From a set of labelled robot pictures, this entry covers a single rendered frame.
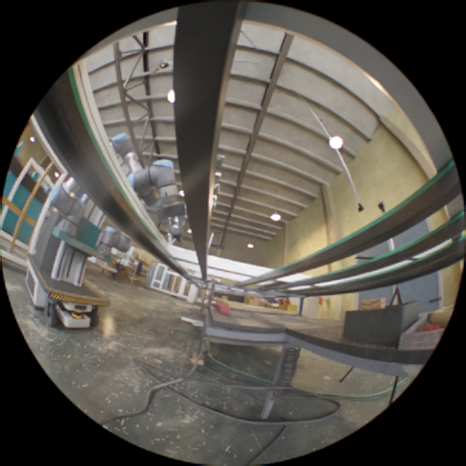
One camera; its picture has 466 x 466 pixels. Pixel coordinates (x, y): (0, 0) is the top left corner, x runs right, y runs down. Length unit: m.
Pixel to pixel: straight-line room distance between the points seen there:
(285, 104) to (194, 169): 7.84
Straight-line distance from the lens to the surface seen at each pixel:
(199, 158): 0.16
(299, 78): 7.82
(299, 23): 0.17
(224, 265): 0.94
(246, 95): 7.91
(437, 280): 6.17
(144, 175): 0.69
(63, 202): 1.25
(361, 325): 0.57
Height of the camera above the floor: 0.71
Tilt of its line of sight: 24 degrees up
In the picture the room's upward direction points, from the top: 12 degrees clockwise
